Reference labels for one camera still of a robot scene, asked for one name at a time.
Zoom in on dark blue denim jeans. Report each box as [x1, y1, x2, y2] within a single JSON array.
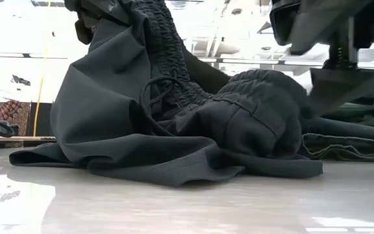
[[302, 116, 374, 163]]

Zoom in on dark green pants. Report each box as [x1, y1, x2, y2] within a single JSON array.
[[319, 94, 374, 133]]

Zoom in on yellow cable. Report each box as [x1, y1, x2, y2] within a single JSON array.
[[32, 0, 52, 137]]

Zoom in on red patterned cloth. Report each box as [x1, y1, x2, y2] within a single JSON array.
[[0, 100, 31, 137]]

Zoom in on black panel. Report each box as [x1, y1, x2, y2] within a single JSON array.
[[27, 102, 54, 137]]

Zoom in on linear ceiling light strip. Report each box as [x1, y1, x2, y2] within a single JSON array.
[[199, 57, 374, 69]]

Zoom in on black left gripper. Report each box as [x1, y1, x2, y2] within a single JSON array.
[[64, 0, 132, 46]]

